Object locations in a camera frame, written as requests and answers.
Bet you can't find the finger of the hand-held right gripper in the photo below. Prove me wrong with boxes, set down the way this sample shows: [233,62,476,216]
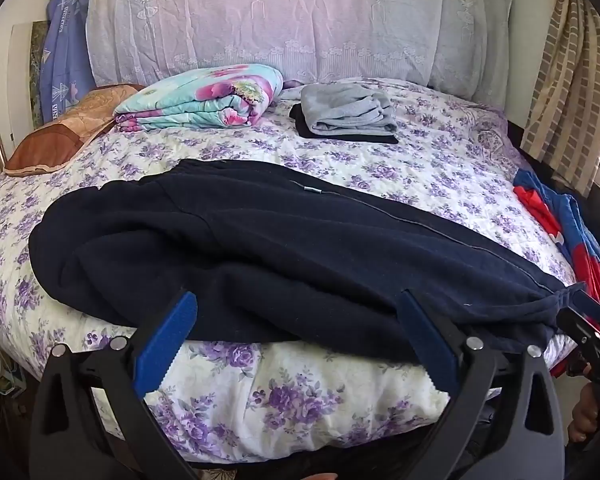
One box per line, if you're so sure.
[567,284,600,323]
[556,307,600,361]

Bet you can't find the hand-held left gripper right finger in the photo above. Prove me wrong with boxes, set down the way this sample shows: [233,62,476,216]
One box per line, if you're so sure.
[398,290,566,480]

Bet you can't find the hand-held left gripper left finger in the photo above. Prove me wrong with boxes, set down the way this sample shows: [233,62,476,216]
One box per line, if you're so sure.
[30,290,199,480]

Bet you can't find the dark navy pants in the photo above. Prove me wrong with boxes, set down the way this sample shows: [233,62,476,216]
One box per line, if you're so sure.
[28,158,588,366]

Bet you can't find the person's right hand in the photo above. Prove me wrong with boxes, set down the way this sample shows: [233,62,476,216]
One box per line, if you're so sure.
[567,385,600,443]

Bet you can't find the red and blue cloth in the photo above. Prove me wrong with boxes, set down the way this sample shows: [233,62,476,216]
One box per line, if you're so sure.
[512,169,600,378]

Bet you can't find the purple floral bed cover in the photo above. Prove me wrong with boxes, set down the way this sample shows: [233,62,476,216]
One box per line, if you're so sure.
[0,76,588,463]

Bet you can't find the folded black garment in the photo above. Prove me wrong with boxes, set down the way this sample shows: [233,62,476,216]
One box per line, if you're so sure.
[289,103,400,145]

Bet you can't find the beige checked curtain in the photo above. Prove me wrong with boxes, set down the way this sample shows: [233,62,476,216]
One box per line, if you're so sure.
[521,0,600,198]

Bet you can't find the brown satin pillow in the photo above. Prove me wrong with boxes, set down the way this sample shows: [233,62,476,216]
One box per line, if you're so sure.
[4,83,146,177]

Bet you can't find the folded teal pink floral blanket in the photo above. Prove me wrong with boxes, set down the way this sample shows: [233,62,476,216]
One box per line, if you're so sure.
[114,63,284,133]

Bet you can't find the folded grey garment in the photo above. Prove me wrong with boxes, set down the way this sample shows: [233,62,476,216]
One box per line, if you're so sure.
[300,83,398,136]

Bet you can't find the green picture panel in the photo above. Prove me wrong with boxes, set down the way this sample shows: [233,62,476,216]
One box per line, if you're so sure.
[10,20,50,127]

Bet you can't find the blue printed hanging cloth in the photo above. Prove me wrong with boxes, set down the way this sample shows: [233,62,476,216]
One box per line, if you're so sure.
[39,0,100,125]

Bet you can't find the lilac lace headboard cover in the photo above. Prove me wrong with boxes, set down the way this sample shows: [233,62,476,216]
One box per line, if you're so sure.
[86,0,513,106]

